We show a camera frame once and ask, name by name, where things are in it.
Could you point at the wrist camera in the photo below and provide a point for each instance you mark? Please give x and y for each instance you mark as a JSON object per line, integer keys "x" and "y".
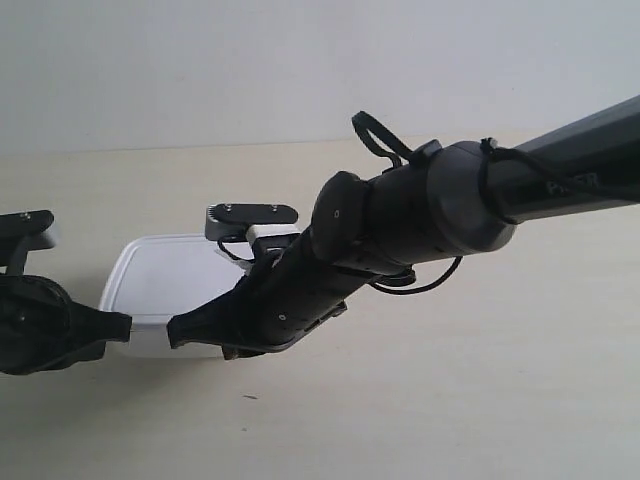
{"x": 22, "y": 233}
{"x": 262, "y": 227}

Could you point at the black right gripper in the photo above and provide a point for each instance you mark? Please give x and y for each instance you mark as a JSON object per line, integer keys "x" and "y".
{"x": 275, "y": 306}

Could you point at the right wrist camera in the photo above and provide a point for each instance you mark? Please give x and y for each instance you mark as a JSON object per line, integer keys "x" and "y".
{"x": 262, "y": 227}

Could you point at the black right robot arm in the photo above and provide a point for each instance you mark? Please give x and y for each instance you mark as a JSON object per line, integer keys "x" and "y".
{"x": 433, "y": 203}

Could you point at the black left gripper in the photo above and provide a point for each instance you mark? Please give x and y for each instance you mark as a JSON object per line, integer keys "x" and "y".
{"x": 43, "y": 329}

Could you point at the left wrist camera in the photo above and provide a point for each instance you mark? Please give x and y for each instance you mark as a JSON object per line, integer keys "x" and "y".
{"x": 22, "y": 233}

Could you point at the white lidded plastic container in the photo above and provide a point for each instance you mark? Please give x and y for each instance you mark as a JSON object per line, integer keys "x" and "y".
{"x": 158, "y": 277}

